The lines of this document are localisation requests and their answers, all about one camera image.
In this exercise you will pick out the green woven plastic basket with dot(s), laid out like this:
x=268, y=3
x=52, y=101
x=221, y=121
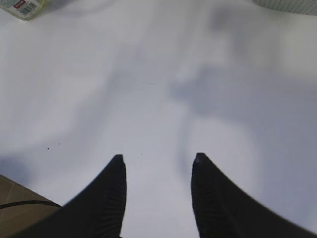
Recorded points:
x=305, y=7

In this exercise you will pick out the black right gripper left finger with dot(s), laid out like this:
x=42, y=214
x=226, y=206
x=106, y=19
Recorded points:
x=96, y=212

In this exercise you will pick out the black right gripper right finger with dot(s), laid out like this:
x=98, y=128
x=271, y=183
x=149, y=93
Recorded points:
x=223, y=210

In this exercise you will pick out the yellow oil bottle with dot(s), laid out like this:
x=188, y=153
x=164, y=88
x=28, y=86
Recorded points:
x=23, y=9

